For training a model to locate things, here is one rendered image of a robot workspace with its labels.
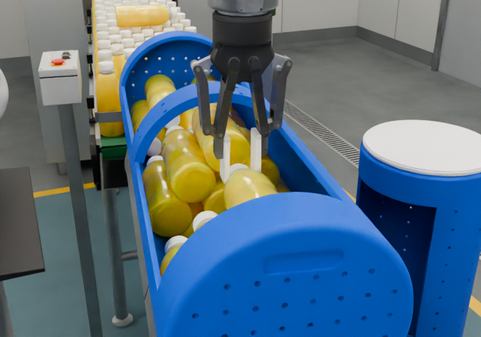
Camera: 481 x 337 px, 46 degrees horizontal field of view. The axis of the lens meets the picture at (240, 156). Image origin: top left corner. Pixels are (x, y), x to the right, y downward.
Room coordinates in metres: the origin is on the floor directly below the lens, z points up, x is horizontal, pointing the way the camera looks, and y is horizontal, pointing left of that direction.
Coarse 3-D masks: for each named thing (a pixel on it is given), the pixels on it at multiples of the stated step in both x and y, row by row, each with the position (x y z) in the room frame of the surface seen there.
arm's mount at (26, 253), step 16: (0, 176) 1.00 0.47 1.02; (16, 176) 1.01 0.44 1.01; (0, 192) 0.94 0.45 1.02; (16, 192) 0.94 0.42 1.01; (32, 192) 0.94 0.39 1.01; (0, 208) 0.88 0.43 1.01; (16, 208) 0.88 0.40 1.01; (32, 208) 0.89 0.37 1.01; (0, 224) 0.83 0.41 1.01; (16, 224) 0.83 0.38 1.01; (32, 224) 0.83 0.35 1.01; (0, 240) 0.78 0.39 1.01; (16, 240) 0.78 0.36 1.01; (32, 240) 0.78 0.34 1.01; (0, 256) 0.74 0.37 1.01; (16, 256) 0.74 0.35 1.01; (32, 256) 0.74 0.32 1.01; (0, 272) 0.70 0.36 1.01; (16, 272) 0.70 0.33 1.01; (32, 272) 0.71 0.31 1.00
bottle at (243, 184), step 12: (240, 168) 0.72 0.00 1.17; (228, 180) 0.68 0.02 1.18; (240, 180) 0.65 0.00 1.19; (252, 180) 0.65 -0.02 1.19; (264, 180) 0.65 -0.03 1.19; (228, 192) 0.65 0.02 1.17; (240, 192) 0.63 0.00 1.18; (252, 192) 0.62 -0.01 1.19; (264, 192) 0.61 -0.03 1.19; (276, 192) 0.62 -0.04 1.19; (228, 204) 0.64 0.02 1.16
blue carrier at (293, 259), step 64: (128, 64) 1.24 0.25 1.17; (128, 128) 0.97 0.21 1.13; (256, 128) 1.13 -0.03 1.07; (320, 192) 0.77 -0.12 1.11; (192, 256) 0.48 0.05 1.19; (256, 256) 0.46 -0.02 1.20; (320, 256) 0.48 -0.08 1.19; (384, 256) 0.49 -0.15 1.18; (192, 320) 0.44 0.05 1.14; (256, 320) 0.46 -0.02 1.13; (320, 320) 0.48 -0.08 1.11; (384, 320) 0.49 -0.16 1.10
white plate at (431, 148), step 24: (408, 120) 1.25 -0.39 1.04; (384, 144) 1.11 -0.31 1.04; (408, 144) 1.11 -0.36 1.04; (432, 144) 1.11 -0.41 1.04; (456, 144) 1.11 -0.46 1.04; (480, 144) 1.11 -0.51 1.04; (408, 168) 1.00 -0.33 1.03; (432, 168) 0.99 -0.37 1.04; (456, 168) 0.99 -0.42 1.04; (480, 168) 1.00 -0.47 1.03
